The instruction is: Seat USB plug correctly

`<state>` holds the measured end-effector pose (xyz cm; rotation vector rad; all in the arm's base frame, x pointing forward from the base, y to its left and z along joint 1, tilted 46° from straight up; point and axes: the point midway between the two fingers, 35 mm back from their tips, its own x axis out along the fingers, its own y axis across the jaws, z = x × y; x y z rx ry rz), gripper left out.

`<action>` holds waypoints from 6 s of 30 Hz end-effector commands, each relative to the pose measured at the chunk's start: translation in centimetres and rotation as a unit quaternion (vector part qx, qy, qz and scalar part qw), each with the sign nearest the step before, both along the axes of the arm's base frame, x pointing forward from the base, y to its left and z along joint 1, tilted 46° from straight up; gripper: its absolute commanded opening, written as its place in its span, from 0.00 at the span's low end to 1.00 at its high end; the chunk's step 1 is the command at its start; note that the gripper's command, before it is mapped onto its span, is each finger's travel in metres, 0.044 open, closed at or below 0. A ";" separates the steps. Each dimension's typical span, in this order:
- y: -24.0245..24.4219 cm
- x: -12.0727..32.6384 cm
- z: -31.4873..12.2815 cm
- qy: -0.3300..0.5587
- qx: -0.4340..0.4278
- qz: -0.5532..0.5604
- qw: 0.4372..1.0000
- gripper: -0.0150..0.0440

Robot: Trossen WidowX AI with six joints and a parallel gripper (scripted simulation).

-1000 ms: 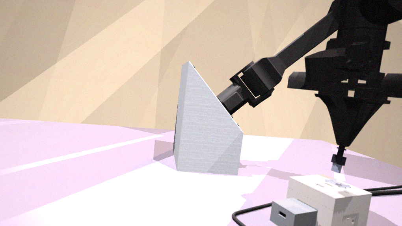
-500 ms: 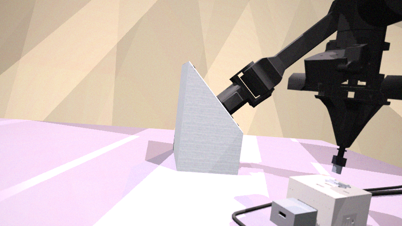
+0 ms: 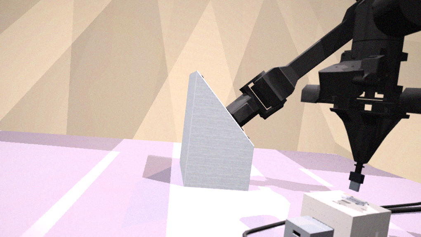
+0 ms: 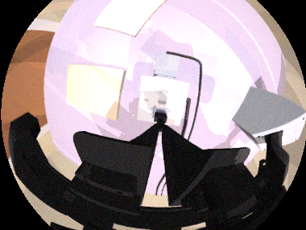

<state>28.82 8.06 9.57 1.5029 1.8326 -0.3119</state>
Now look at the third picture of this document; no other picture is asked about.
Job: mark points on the black usb plug with grey metal tip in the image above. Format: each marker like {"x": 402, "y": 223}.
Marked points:
{"x": 356, "y": 178}

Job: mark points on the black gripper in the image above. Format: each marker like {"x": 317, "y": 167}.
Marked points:
{"x": 367, "y": 129}

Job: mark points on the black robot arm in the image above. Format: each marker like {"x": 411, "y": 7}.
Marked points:
{"x": 364, "y": 20}

